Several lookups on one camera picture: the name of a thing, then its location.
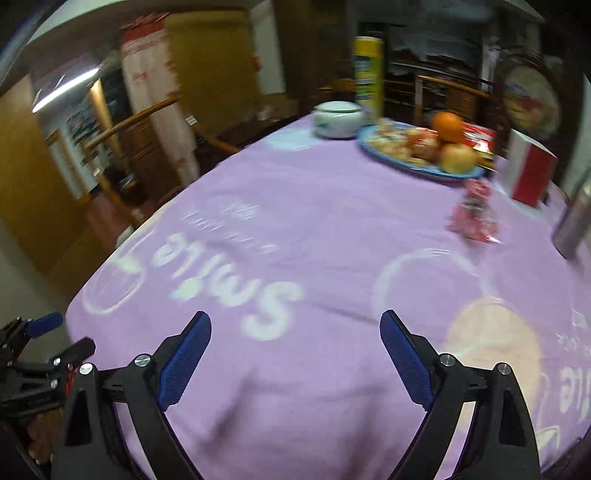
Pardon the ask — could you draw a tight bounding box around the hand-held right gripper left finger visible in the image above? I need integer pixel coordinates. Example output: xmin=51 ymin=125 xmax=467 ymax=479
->
xmin=50 ymin=311 xmax=212 ymax=480

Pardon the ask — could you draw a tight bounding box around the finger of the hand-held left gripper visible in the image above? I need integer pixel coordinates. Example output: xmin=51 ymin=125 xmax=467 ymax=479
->
xmin=25 ymin=311 xmax=64 ymax=337
xmin=48 ymin=338 xmax=96 ymax=370

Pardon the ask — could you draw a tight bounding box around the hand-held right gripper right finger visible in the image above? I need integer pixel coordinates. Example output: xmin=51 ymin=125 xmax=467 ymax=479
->
xmin=379 ymin=309 xmax=541 ymax=480

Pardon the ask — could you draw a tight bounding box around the clear bag of red packets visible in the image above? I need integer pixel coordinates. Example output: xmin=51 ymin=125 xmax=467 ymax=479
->
xmin=447 ymin=179 xmax=504 ymax=244

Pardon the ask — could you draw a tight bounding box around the blue oval plate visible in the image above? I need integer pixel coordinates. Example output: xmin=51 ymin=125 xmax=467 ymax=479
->
xmin=358 ymin=122 xmax=488 ymax=181

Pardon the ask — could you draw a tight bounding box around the yellow apple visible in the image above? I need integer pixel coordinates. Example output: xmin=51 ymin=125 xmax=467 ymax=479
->
xmin=438 ymin=142 xmax=478 ymax=175

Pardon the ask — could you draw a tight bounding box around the pile of walnuts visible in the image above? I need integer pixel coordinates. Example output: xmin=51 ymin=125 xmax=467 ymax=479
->
xmin=369 ymin=131 xmax=416 ymax=164

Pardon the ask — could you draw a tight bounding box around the red wrapped pastry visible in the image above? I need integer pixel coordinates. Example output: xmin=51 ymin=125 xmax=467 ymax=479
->
xmin=411 ymin=129 xmax=441 ymax=160

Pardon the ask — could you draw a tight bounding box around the steel drinking bottle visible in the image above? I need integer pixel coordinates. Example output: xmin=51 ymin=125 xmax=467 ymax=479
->
xmin=551 ymin=166 xmax=591 ymax=260

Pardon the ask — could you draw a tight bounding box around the curved wooden armchair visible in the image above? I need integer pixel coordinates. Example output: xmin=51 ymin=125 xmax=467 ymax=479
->
xmin=83 ymin=95 xmax=241 ymax=227

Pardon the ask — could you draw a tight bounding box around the white and red box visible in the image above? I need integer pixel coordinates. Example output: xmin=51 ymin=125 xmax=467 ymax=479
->
xmin=507 ymin=129 xmax=558 ymax=207

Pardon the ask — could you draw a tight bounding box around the small red snack packet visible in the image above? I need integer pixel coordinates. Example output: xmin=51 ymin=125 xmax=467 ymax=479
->
xmin=462 ymin=122 xmax=499 ymax=167

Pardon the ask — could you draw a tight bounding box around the orange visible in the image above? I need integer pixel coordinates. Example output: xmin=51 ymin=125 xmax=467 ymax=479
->
xmin=431 ymin=112 xmax=464 ymax=143

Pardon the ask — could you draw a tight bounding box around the fluorescent tube light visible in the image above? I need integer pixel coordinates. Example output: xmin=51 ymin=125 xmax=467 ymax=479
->
xmin=31 ymin=65 xmax=105 ymax=112

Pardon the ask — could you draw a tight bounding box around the white ceramic jar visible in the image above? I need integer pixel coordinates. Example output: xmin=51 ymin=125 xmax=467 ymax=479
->
xmin=313 ymin=102 xmax=365 ymax=139

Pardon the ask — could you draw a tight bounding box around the white embroidered curtain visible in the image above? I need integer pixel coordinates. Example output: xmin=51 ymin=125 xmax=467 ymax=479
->
xmin=121 ymin=14 xmax=199 ymax=185

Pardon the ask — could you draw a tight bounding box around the wooden chair back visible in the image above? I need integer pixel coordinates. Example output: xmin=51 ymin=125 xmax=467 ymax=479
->
xmin=413 ymin=74 xmax=492 ymax=125

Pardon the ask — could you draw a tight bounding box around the tall yellow carton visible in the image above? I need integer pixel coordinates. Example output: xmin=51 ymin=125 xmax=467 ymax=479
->
xmin=353 ymin=36 xmax=385 ymax=118

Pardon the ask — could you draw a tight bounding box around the round embroidered table screen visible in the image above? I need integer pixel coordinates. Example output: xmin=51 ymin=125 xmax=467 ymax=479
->
xmin=492 ymin=51 xmax=566 ymax=153

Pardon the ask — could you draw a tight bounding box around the yellow wooden door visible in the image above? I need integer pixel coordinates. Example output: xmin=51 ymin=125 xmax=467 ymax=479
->
xmin=164 ymin=10 xmax=262 ymax=121

